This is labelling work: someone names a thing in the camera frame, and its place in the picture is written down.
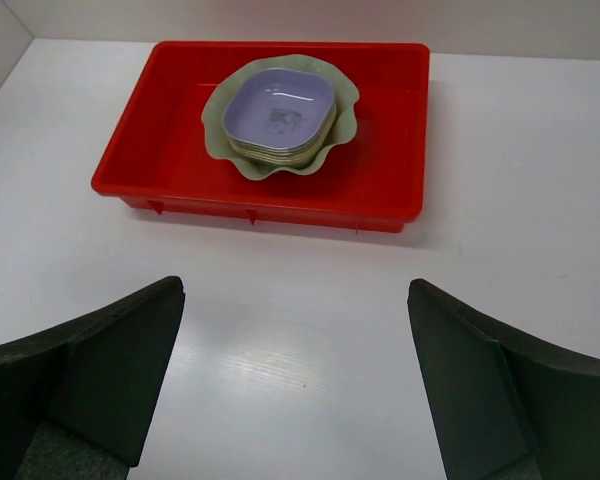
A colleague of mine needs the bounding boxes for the red plastic bin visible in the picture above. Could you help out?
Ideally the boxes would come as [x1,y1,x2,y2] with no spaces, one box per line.
[91,41,430,233]

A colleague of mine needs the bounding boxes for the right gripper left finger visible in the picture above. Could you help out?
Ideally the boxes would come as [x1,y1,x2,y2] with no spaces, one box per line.
[0,276,185,479]

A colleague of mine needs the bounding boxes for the large green scalloped bowl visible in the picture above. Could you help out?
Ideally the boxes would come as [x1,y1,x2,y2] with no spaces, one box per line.
[201,54,360,181]

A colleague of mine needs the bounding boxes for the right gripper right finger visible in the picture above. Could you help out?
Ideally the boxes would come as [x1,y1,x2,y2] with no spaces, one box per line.
[407,279,600,479]

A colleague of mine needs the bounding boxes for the purple square plate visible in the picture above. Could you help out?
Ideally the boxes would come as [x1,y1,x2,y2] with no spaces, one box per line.
[222,68,335,150]

